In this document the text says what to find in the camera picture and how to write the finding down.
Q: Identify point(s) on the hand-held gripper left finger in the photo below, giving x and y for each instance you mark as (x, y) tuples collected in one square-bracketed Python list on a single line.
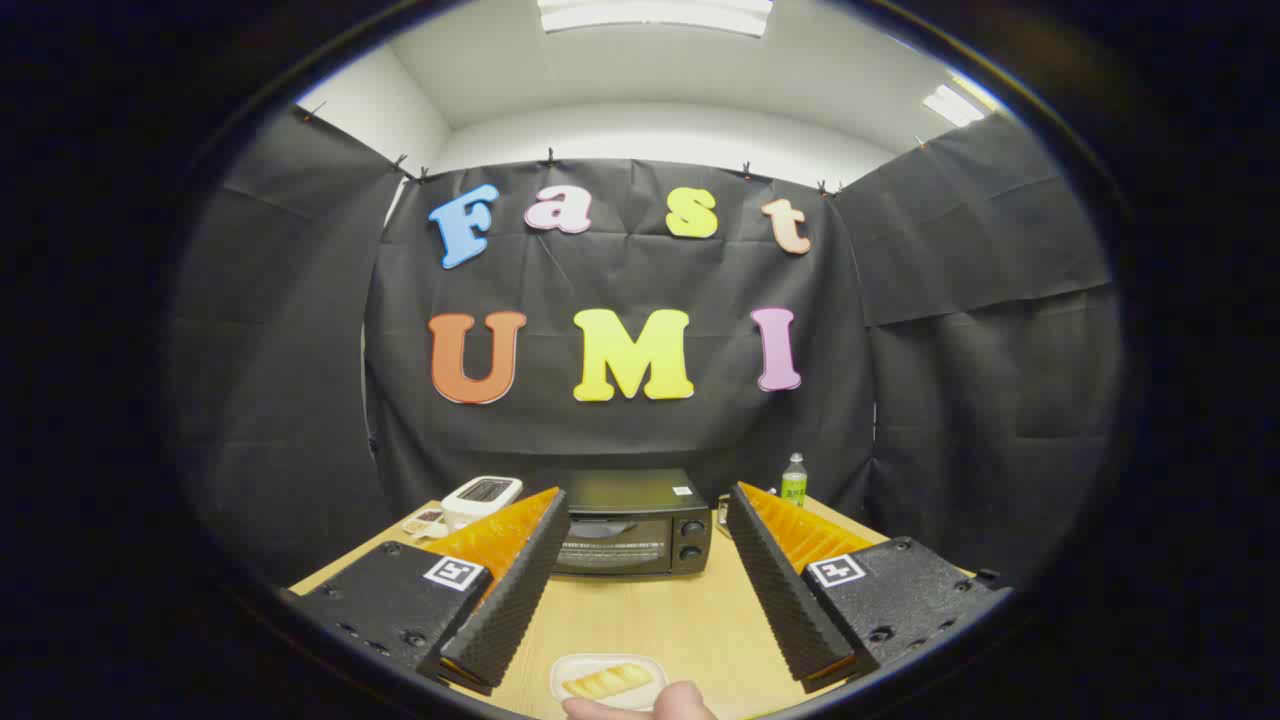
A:
[(515, 590)]

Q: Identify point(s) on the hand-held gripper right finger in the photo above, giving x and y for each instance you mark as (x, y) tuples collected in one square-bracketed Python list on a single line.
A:
[(780, 590)]

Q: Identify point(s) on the black toaster oven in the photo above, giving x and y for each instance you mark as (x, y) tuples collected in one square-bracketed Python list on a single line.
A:
[(630, 545)]

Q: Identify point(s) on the golden bread roll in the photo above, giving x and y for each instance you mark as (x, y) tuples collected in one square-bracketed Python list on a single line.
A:
[(606, 681)]

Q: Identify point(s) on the white bread toaster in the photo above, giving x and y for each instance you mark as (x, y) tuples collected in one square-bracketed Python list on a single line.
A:
[(480, 495)]

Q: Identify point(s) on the white rectangular plate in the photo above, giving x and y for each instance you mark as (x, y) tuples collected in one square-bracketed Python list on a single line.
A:
[(570, 668)]

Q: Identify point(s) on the green label drink bottle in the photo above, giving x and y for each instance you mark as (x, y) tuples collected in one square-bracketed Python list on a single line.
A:
[(794, 485)]

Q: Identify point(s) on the small white tray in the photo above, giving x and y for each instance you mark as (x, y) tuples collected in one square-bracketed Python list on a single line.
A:
[(423, 522)]

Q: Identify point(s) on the small ceiling light panel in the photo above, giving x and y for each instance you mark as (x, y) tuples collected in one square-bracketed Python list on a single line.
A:
[(952, 105)]

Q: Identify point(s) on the large ceiling light panel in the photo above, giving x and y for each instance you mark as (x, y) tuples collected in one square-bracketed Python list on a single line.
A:
[(655, 14)]

